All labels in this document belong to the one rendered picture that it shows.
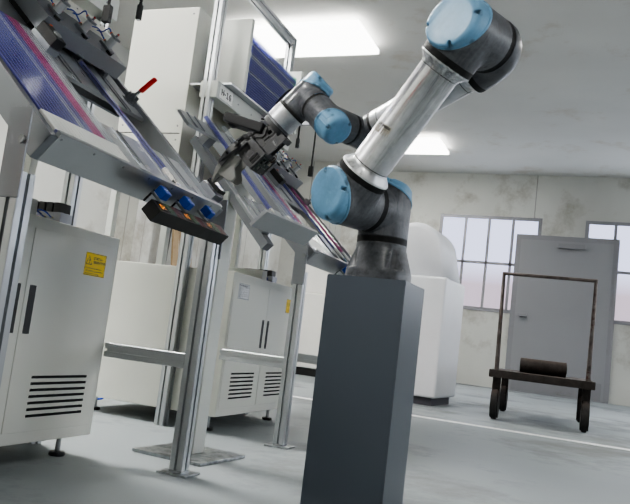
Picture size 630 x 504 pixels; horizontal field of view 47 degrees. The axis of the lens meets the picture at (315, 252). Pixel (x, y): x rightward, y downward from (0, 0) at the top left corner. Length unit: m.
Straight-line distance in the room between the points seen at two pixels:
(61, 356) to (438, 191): 9.18
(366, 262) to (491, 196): 9.12
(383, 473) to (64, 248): 0.99
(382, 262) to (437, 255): 3.99
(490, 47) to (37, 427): 1.40
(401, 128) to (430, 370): 4.10
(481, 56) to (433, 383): 4.18
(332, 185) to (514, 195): 9.18
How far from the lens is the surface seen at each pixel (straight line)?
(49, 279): 1.93
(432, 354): 5.46
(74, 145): 1.49
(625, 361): 10.30
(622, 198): 10.56
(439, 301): 5.47
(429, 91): 1.47
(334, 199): 1.50
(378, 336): 1.54
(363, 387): 1.55
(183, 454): 2.02
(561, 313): 10.28
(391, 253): 1.60
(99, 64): 2.19
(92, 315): 2.08
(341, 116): 1.63
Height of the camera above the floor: 0.41
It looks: 7 degrees up
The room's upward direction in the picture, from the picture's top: 7 degrees clockwise
